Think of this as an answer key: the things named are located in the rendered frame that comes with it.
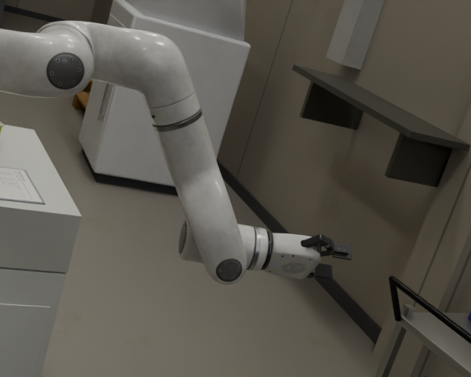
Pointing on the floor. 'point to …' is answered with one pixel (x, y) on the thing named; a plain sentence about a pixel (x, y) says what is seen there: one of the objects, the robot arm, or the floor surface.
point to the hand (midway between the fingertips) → (336, 262)
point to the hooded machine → (185, 10)
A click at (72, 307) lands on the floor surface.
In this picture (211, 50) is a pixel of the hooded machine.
